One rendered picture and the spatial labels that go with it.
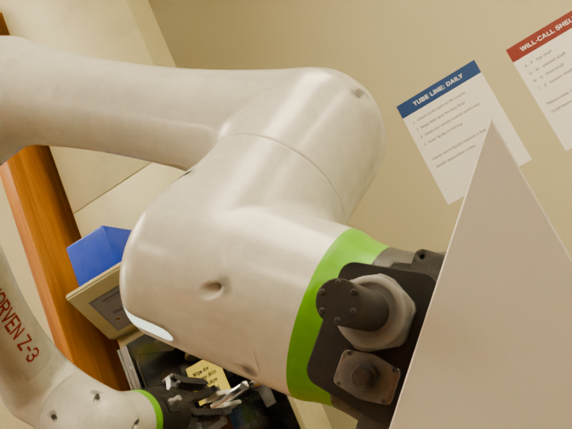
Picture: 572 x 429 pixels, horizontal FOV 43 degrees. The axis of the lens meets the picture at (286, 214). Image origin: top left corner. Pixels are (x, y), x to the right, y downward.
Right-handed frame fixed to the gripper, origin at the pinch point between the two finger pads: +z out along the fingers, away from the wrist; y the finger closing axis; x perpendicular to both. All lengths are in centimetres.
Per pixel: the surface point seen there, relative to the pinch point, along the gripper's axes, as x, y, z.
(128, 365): 18.0, 17.6, 4.2
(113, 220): 6.8, 46.1, 5.4
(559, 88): -83, 25, 48
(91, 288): 11.5, 31.6, -5.5
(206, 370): 2.5, 7.5, 4.1
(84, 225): 14, 50, 5
